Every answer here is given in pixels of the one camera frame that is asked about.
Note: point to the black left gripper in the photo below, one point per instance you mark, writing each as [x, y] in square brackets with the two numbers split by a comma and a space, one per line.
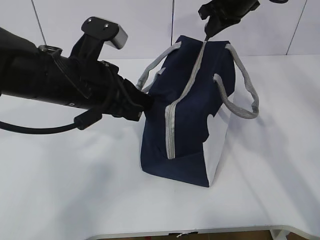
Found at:
[115, 95]

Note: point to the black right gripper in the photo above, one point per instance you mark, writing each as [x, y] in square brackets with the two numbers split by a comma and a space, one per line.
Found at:
[224, 13]

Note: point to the navy blue lunch bag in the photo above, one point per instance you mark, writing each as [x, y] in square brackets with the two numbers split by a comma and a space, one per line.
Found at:
[196, 86]

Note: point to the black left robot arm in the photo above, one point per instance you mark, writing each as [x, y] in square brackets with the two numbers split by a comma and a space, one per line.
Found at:
[37, 73]

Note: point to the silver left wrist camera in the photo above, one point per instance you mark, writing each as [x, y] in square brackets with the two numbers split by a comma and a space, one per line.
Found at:
[97, 32]

